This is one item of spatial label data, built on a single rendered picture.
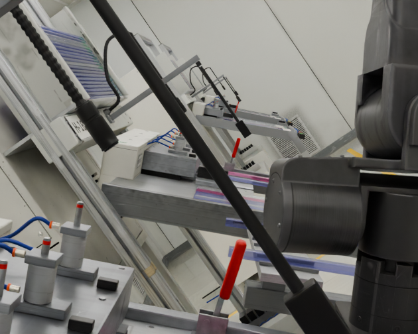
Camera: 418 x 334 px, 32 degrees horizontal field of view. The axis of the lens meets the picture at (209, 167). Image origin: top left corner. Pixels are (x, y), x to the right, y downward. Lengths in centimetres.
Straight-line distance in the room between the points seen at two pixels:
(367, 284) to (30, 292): 25
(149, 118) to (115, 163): 338
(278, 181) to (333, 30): 772
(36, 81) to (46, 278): 113
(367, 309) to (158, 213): 102
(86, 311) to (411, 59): 31
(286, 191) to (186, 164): 134
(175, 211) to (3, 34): 55
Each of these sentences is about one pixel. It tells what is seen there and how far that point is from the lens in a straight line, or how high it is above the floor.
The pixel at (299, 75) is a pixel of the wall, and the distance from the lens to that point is 817.
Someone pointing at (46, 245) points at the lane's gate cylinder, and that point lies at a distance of 57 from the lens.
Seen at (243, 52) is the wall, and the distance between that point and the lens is 815.
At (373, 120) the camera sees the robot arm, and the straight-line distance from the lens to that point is 55.
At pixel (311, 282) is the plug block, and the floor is 111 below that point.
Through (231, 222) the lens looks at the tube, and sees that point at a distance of 108.
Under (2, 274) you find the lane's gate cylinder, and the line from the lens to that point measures 47.
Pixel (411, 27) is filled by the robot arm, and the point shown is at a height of 119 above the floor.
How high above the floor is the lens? 123
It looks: 4 degrees down
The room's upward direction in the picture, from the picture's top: 35 degrees counter-clockwise
